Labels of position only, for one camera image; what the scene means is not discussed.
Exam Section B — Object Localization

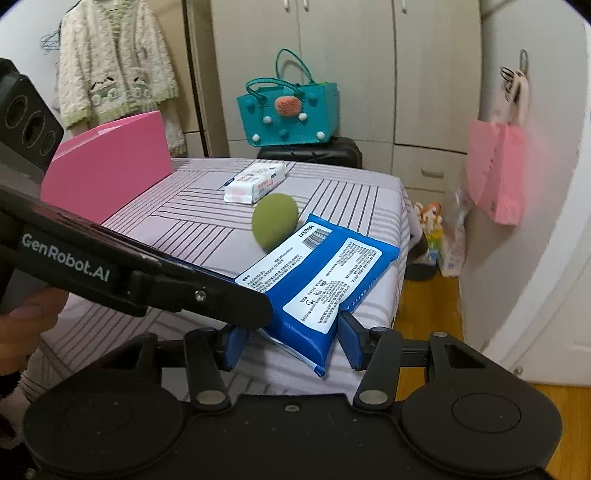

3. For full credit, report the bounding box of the green yellow packet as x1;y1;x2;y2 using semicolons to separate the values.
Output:
424;231;445;267

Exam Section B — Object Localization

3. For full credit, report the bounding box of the black suitcase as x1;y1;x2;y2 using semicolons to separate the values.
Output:
257;136;362;169

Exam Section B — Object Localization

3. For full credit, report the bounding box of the teal felt handbag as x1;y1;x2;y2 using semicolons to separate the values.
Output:
237;48;341;147

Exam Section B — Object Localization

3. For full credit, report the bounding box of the black round object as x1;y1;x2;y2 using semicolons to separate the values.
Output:
405;242;439;282

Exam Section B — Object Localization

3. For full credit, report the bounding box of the blue wet wipes packet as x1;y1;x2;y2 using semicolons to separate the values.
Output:
235;213;402;378

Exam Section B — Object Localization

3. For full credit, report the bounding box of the white tissue packet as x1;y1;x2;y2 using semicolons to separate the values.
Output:
223;161;287;205

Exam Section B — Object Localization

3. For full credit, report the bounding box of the clear plastic bag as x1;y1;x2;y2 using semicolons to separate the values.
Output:
440;185;472;278

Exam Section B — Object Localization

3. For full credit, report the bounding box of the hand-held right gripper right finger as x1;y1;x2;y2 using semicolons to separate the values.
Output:
338;312;489;411

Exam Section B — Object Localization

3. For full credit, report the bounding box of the pink storage box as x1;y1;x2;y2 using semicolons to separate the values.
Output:
41;111;174;225

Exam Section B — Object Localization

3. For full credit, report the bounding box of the pink paper bag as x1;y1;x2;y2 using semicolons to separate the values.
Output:
464;74;530;227

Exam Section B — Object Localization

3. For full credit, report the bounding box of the cream knitted cardigan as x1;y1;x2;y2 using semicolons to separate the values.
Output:
58;0;186;156

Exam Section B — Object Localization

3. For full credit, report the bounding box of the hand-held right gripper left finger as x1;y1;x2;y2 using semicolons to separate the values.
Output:
99;324;252;412

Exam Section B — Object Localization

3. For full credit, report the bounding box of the beige wardrobe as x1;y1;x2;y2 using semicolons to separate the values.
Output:
185;0;483;204

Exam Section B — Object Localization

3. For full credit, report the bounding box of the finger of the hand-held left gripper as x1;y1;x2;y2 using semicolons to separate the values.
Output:
92;224;236;283
129;264;274;331

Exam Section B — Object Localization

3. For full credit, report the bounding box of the white door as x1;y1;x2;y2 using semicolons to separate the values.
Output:
484;60;591;387

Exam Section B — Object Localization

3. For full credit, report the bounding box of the green ball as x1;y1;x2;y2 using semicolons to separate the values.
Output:
252;193;299;252

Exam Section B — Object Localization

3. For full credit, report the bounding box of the orange white plush toy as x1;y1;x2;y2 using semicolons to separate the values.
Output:
412;202;443;232

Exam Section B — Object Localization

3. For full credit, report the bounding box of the person's left hand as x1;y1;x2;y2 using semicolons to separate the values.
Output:
0;291;70;376

